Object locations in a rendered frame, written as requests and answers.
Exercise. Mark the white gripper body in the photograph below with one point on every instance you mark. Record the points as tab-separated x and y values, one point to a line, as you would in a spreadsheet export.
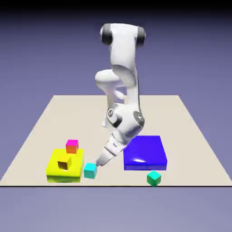
106	156

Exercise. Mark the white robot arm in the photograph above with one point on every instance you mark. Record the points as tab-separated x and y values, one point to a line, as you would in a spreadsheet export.
123	54

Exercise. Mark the small cyan cube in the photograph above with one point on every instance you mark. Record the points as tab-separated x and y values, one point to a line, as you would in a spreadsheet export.
90	170

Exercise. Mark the small magenta cube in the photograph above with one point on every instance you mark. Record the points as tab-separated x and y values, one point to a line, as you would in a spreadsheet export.
72	146

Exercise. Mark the small green cube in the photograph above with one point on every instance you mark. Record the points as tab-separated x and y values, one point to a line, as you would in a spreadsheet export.
153	178

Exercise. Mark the large yellow box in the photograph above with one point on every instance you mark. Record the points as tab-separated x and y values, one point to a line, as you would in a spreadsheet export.
74	164

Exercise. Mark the large blue box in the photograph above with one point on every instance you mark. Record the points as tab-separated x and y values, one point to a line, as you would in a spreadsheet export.
145	150

